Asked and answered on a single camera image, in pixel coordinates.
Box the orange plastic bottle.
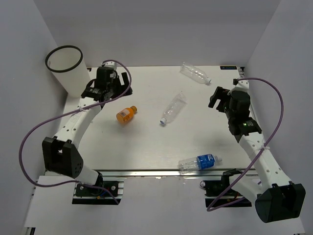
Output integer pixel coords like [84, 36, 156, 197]
[116, 106, 137, 124]

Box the clear bottle with blue-white cap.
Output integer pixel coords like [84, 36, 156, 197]
[159, 93, 187, 125]

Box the blue label Pocari Sweat bottle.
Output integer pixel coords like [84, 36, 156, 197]
[178, 154, 223, 174]

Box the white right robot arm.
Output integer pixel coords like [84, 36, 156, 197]
[208, 87, 306, 223]

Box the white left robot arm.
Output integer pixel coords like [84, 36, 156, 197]
[42, 66, 132, 195]

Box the white bin with black rim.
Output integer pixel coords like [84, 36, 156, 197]
[45, 45, 90, 98]

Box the blue sticker on table corner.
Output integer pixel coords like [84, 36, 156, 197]
[220, 66, 237, 70]

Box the clear bottle at table back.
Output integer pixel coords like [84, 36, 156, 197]
[179, 62, 211, 85]

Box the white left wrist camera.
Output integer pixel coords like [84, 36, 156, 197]
[101, 61, 117, 70]

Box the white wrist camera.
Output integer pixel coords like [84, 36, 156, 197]
[101, 61, 117, 70]
[231, 78, 249, 93]

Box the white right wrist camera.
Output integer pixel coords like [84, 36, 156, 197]
[231, 78, 249, 93]

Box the aluminium table front rail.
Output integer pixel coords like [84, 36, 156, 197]
[44, 168, 260, 179]

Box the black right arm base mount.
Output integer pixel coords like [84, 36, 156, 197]
[200, 169, 252, 208]

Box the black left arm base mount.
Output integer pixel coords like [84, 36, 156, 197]
[72, 180, 124, 205]

